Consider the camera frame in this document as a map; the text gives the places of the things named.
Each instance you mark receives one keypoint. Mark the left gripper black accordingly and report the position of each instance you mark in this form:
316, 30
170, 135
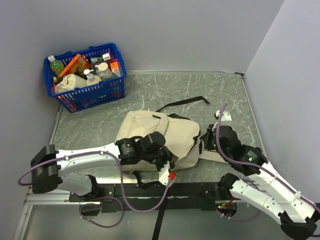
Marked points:
169, 157

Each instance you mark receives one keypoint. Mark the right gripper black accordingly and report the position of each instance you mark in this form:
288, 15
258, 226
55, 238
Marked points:
207, 137

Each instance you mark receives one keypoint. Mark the cream canvas backpack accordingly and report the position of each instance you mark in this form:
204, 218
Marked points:
143, 132

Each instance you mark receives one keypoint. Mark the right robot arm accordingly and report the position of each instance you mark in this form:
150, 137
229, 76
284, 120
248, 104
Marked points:
265, 188

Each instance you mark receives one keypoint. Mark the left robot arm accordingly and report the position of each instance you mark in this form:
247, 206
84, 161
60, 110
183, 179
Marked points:
53, 169

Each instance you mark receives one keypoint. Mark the grey pump bottle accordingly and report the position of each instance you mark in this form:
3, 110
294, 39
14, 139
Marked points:
107, 74

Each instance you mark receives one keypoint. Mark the pink orange carton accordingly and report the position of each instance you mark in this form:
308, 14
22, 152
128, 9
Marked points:
114, 66

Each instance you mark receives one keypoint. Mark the cream lotion bottle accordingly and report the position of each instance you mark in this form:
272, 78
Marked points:
92, 79

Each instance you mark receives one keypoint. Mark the black product box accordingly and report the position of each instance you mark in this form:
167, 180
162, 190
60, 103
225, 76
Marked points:
95, 61

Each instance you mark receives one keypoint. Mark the beige cloth pouch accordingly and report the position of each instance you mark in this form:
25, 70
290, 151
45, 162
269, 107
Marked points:
68, 82

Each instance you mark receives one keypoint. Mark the orange snack box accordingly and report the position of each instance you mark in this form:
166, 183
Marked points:
76, 66

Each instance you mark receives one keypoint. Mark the green soda bottle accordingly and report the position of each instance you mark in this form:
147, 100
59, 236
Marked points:
56, 65

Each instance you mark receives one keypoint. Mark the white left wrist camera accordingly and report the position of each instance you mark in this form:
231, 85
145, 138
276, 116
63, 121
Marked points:
166, 176

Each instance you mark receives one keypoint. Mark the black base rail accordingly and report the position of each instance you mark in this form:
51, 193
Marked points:
181, 196

